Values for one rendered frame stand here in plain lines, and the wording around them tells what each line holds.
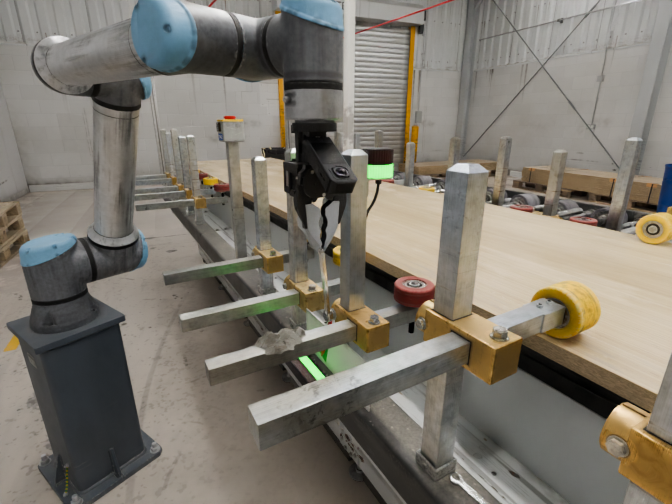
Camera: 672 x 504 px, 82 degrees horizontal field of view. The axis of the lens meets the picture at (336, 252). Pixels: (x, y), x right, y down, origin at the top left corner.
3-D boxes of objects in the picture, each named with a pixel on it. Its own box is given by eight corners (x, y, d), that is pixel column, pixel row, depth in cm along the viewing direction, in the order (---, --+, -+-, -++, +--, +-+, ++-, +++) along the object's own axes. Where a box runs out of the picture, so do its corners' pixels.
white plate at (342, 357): (367, 412, 72) (368, 366, 68) (306, 345, 93) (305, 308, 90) (369, 411, 72) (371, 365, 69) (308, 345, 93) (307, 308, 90)
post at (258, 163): (264, 312, 122) (254, 157, 106) (261, 308, 125) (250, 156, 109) (275, 310, 123) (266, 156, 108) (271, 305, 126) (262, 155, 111)
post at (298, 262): (297, 339, 100) (290, 149, 85) (292, 333, 103) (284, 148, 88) (309, 335, 102) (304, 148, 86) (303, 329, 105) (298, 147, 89)
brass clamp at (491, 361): (486, 388, 45) (492, 350, 43) (410, 335, 56) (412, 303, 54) (520, 371, 48) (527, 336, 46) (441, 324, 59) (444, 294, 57)
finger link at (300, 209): (318, 224, 65) (318, 173, 63) (323, 227, 64) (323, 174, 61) (293, 228, 63) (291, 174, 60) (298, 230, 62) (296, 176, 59)
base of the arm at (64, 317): (43, 340, 114) (35, 310, 110) (21, 321, 124) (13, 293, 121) (110, 315, 128) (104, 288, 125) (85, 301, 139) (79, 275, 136)
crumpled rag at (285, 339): (264, 360, 60) (263, 347, 59) (250, 339, 66) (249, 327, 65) (315, 344, 64) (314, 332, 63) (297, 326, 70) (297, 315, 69)
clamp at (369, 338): (366, 354, 69) (367, 329, 67) (329, 321, 80) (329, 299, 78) (391, 345, 71) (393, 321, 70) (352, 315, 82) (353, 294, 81)
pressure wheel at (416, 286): (408, 346, 75) (412, 292, 72) (384, 328, 82) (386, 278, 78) (438, 335, 79) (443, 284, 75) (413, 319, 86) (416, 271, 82)
